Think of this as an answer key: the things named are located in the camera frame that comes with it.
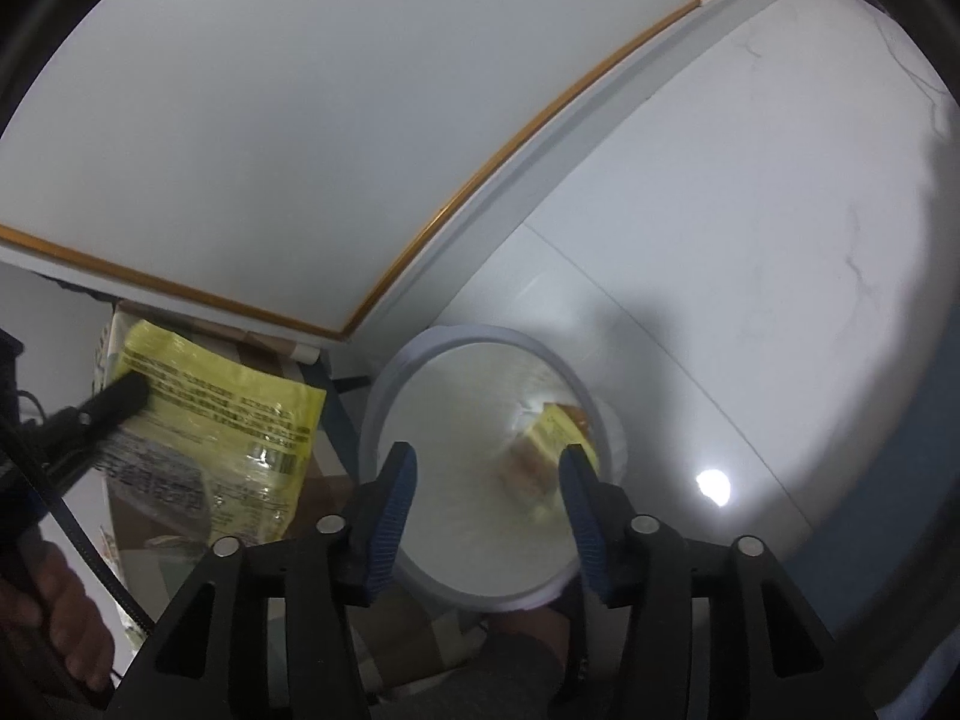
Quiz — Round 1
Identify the person's leg in grey shorts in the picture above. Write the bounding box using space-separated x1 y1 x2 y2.
375 600 587 720

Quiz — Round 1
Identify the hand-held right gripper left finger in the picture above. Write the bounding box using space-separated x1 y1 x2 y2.
105 441 419 720

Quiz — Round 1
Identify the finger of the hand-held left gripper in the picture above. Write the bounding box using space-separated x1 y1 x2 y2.
41 373 152 497

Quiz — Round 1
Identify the large yellow snack packet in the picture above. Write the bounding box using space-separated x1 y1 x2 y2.
94 319 328 545

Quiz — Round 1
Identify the person's left hand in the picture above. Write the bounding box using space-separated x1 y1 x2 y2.
0 538 115 695

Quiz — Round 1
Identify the table with checkered tablecloth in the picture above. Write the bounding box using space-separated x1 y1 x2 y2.
94 304 488 700

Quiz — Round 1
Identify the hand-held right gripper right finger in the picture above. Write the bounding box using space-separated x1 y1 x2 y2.
551 444 878 720

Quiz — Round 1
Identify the white plastic trash bin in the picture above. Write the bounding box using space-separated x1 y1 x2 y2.
358 324 628 611

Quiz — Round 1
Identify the white wardrobe with wood trim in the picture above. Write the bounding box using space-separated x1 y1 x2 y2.
0 0 815 340

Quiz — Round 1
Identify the small yellow snack packet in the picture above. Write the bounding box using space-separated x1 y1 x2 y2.
499 401 602 520

